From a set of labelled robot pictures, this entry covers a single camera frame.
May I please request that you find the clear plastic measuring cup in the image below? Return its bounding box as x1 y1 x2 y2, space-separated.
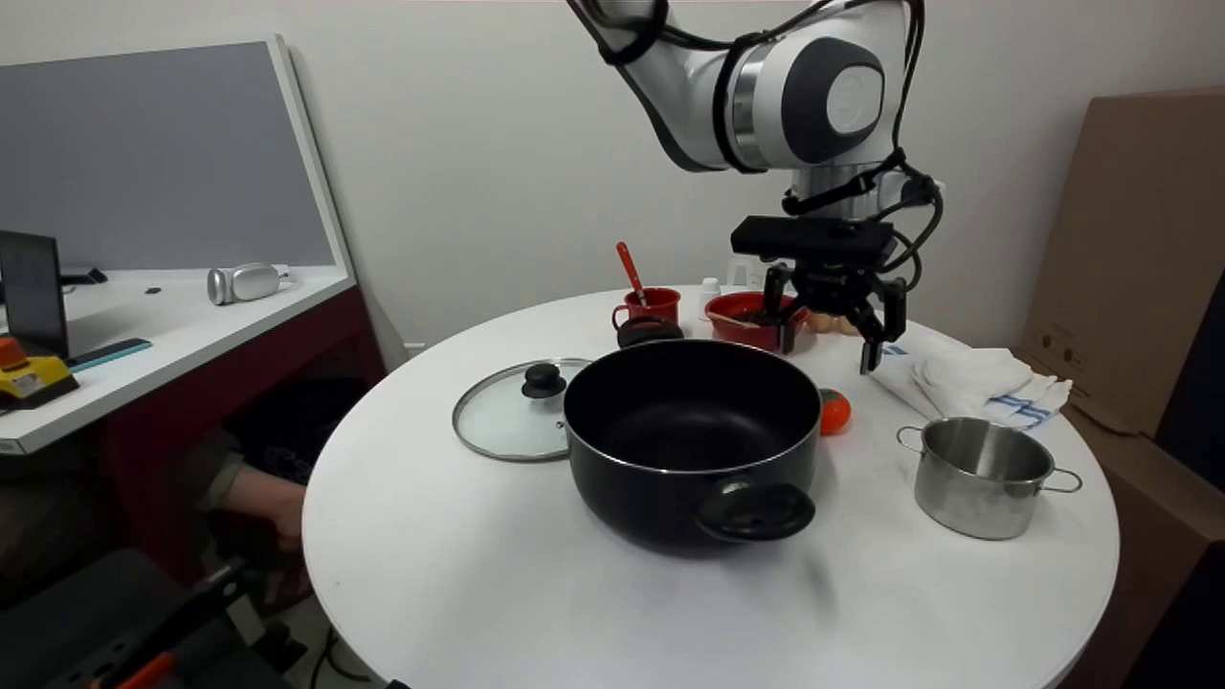
722 256 774 299

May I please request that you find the dark blue flat strip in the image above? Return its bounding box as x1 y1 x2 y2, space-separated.
70 333 156 374

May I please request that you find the white desk with red side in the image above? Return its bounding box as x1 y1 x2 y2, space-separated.
0 262 388 591

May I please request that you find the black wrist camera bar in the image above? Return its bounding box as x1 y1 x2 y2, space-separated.
727 212 897 270

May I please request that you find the red bowl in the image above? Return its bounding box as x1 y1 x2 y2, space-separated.
703 287 814 356

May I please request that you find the black laptop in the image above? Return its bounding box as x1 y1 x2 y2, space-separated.
0 225 73 361

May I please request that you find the glass lid with black knob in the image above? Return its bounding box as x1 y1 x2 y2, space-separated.
446 356 591 467

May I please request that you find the yellow handheld device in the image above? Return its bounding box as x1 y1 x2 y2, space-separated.
0 333 84 412

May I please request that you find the silver can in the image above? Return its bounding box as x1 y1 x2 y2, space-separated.
208 262 298 309

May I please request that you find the red mug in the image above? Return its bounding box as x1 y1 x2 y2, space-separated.
607 284 686 331

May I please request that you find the red spoon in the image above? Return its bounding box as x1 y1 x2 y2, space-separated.
611 236 652 309

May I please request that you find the black chair with red part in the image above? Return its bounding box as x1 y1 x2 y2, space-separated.
0 548 311 689

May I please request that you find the black cooking pot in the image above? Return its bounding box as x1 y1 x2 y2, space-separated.
557 315 822 558

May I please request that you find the person's bare hand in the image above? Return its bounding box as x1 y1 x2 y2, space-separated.
236 467 311 552

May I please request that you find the white paper with blue print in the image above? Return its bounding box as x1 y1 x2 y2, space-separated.
852 337 954 425

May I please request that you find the orange tomato toy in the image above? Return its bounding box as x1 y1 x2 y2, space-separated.
814 387 852 439

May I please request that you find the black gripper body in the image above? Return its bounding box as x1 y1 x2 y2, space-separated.
762 262 910 319

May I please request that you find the brown cardboard box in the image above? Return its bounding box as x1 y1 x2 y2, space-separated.
1055 407 1225 689

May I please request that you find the white cloth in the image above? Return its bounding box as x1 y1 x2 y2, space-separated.
910 346 1081 432

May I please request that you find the grey partition board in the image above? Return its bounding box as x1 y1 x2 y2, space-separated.
0 36 361 280

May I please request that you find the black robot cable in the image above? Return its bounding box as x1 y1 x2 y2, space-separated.
571 0 949 291

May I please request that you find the small stainless steel pot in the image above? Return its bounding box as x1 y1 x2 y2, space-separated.
891 412 1088 545

